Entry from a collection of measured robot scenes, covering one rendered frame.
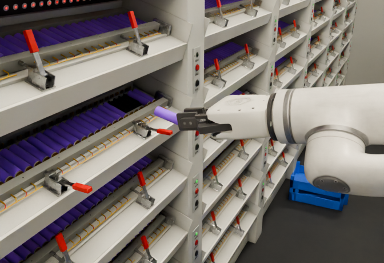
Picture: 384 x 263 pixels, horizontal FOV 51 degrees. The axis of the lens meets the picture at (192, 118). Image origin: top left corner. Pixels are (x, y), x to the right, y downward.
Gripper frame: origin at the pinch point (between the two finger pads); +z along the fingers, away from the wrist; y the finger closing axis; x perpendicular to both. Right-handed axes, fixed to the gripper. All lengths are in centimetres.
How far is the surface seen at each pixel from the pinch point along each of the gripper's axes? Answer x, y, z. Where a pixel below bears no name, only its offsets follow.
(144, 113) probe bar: 3.8, -16.7, 23.2
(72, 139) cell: 2.6, 3.7, 26.5
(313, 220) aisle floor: 104, -133, 18
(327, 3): -2, -240, 21
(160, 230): 43, -25, 33
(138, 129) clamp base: 5.9, -11.2, 21.5
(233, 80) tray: 8, -64, 20
